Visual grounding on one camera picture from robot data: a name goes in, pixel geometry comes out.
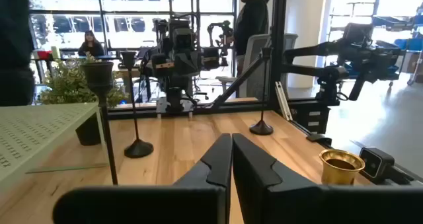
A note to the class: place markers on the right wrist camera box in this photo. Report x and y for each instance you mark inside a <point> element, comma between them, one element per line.
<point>182,39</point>

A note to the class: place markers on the small black camera box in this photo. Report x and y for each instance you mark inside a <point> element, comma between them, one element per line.
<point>375,163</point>

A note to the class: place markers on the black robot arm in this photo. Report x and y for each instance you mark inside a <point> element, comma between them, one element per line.
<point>363,59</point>
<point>224,32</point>

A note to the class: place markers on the black frame clamp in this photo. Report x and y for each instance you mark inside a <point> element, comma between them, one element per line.
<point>319,139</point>

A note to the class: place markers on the blue storage rack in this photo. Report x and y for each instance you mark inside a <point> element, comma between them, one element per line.
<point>413,44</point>

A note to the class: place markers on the person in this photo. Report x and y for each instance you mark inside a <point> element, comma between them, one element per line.
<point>91,47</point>
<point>252,22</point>

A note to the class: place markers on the bushy green plant black pot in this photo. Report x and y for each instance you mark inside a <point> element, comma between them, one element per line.
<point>66,85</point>

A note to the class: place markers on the silver aluminium bar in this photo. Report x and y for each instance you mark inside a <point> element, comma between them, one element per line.
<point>282,98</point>

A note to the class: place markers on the grey office chair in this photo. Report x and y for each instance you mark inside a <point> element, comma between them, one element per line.
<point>254,82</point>

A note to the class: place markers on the black drawer cabinet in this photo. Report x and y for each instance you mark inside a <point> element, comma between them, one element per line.
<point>312,118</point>

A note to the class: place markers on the gold candlestick holder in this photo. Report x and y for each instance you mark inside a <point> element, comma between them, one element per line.
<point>340,174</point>

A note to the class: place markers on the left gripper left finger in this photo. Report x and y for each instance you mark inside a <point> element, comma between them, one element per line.
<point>218,158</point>

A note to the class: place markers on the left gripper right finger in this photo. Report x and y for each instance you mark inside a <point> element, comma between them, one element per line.
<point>251,171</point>

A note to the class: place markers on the black candlestick holder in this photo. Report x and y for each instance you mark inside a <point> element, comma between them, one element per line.
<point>138,148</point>
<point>261,128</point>
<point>99,75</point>

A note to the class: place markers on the black aluminium table frame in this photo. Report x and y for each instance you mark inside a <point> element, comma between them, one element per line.
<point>278,52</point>

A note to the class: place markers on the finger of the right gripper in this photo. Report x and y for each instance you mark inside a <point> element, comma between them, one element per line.
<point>182,68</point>
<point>193,68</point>

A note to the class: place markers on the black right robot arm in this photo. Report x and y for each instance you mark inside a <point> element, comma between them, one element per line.
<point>175,98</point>

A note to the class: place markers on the red container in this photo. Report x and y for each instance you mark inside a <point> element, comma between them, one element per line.
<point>44,55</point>

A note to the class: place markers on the pale green perforated metal riser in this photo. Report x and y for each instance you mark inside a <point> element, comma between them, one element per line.
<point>39,131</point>

